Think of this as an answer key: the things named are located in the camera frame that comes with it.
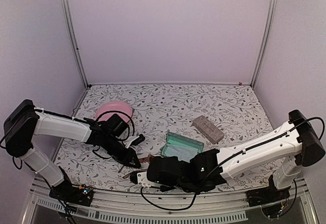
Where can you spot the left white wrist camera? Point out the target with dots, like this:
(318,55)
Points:
(134,141)

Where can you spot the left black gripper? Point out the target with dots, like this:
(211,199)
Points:
(127,159)

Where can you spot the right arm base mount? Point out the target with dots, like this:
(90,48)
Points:
(271,194)

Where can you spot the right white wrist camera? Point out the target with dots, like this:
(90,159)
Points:
(144,182)

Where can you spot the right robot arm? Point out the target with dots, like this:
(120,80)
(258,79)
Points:
(295,141)

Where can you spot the small blue cleaning cloth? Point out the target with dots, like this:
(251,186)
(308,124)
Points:
(184,154)

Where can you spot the blue glasses case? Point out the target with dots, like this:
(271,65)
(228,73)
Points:
(176,140)

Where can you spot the right aluminium frame post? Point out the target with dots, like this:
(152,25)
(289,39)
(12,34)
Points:
(264,42)

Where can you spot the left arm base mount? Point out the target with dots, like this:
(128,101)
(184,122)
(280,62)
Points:
(67,192)

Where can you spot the left aluminium frame post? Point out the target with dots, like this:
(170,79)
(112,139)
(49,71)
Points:
(73,41)

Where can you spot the grey glasses case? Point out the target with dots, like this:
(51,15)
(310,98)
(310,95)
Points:
(208,129)

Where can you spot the pink plate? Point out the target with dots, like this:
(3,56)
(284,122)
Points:
(119,106)

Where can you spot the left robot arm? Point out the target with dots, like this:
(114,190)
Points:
(28,120)

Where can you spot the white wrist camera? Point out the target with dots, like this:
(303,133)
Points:
(144,182)
(134,141)

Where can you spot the front aluminium rail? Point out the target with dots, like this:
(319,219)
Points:
(154,207)

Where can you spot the brown sunglasses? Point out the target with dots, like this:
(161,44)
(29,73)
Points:
(146,159)

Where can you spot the aluminium frame post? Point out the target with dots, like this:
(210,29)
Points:
(264,42)
(73,41)

